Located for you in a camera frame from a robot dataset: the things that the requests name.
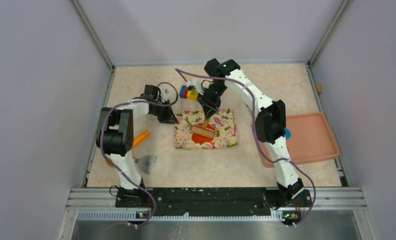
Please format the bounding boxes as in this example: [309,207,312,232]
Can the floral cutting board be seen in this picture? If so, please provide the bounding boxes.
[173,108,239,150]

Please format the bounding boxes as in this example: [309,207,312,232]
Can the wooden dough roller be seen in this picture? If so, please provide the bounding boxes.
[191,119,216,139]

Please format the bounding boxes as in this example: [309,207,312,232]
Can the red dough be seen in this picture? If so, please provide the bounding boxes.
[191,133,216,144]

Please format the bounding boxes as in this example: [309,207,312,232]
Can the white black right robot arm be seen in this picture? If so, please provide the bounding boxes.
[197,58,304,200]

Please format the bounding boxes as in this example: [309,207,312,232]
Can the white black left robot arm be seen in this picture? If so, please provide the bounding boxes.
[95,84,179,200]

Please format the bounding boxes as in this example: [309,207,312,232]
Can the metal dough scraper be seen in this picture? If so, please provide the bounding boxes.
[134,155,158,175]

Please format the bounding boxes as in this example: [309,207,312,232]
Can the blue dough disc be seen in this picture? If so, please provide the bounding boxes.
[284,128,291,140]

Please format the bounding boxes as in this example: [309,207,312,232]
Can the colourful toy brick block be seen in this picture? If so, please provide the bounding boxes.
[179,85,200,101]

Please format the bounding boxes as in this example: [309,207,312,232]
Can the orange plastic knife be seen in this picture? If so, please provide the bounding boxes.
[132,130,150,149]

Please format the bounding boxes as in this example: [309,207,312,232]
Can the pink plastic tray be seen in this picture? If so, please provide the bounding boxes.
[250,111,341,169]

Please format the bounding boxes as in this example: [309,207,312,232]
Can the small wooden piece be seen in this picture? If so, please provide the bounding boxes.
[315,84,323,94]

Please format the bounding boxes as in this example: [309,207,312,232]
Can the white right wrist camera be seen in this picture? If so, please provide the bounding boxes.
[185,78,204,94]

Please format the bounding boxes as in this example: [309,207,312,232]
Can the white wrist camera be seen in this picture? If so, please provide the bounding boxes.
[160,88,170,105]
[185,78,204,94]

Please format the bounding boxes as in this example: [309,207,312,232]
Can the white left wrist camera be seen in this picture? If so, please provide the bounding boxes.
[160,88,170,105]

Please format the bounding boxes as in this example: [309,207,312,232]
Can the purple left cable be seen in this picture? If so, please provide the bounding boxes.
[99,81,181,229]

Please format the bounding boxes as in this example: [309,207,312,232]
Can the purple cable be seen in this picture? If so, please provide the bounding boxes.
[174,67,317,227]
[99,81,181,229]

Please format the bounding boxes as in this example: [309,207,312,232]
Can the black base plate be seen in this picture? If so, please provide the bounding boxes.
[115,187,312,218]

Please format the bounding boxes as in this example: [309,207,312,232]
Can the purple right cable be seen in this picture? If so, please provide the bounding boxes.
[174,67,317,227]

